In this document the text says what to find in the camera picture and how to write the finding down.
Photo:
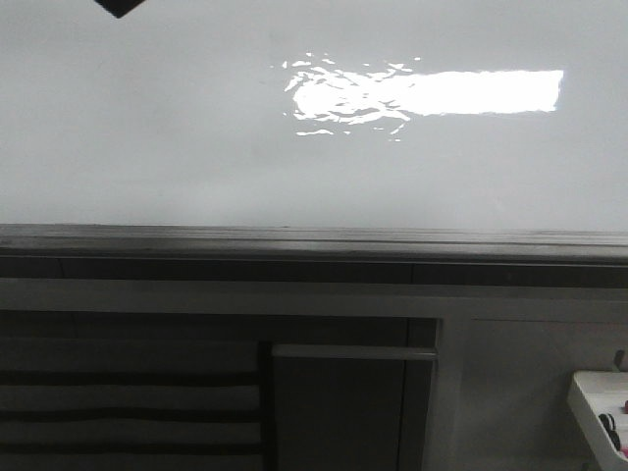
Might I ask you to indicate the dark whiteboard frame rail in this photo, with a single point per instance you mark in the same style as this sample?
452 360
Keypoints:
547 259

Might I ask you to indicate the white tray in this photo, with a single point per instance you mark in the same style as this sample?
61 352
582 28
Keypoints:
592 393

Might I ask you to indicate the striped grey black slats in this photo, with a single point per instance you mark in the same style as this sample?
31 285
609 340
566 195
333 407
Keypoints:
134 405

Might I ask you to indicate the black white round item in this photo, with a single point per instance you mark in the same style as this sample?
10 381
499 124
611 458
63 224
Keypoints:
609 425

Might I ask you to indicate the dark cabinet panel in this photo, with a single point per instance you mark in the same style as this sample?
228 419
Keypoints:
352 407

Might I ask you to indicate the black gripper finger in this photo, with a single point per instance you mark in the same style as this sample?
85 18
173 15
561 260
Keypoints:
119 8

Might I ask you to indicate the white whiteboard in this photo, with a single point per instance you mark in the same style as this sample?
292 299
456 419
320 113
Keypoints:
460 115

